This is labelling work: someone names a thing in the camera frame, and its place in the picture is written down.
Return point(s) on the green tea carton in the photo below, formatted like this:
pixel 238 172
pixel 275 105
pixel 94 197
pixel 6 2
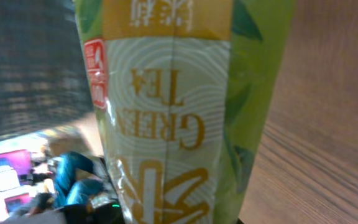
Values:
pixel 181 91

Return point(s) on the seated person in background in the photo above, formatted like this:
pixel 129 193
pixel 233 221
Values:
pixel 78 178

